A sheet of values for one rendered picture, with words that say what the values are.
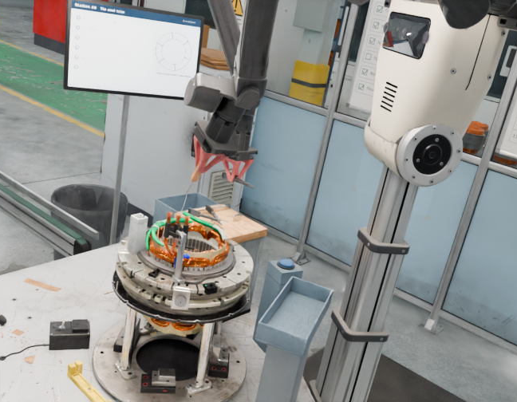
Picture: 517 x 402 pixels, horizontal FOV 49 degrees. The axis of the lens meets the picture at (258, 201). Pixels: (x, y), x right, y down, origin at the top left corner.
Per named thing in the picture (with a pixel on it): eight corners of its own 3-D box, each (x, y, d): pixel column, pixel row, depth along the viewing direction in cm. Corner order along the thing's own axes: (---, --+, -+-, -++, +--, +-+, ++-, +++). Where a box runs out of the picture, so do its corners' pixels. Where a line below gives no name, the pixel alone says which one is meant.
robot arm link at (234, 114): (254, 102, 116) (248, 88, 120) (223, 92, 113) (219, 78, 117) (240, 129, 120) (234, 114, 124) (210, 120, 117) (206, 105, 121)
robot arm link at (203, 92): (263, 94, 110) (258, 63, 115) (209, 76, 105) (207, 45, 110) (235, 132, 119) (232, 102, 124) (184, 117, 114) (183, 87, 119)
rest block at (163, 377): (151, 374, 135) (152, 366, 135) (174, 375, 136) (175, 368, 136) (151, 386, 131) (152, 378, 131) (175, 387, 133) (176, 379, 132)
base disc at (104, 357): (62, 344, 144) (62, 341, 143) (183, 304, 171) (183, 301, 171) (153, 439, 120) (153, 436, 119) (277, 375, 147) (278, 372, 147)
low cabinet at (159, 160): (240, 235, 420) (270, 73, 379) (186, 253, 378) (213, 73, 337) (150, 189, 476) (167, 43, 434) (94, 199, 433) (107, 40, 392)
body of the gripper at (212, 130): (210, 155, 119) (224, 128, 115) (192, 126, 125) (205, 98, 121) (235, 158, 123) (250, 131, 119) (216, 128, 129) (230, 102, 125)
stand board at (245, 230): (173, 220, 166) (174, 212, 165) (221, 210, 179) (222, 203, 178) (219, 248, 153) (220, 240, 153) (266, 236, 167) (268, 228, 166)
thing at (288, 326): (280, 447, 126) (306, 340, 116) (235, 429, 128) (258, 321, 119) (309, 384, 148) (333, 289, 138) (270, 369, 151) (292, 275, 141)
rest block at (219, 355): (209, 364, 142) (212, 346, 140) (211, 350, 147) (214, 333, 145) (226, 366, 142) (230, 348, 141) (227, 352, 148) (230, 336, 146)
